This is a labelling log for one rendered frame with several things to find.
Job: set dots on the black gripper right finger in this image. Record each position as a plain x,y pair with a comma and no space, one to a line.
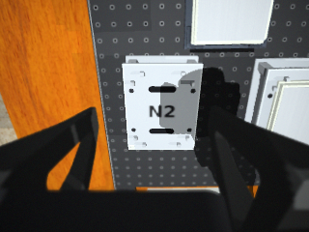
281,203

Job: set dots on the dark grey perforated base plate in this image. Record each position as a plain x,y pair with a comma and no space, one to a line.
156,27

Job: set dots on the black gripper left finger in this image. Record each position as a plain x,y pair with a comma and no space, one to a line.
26,162

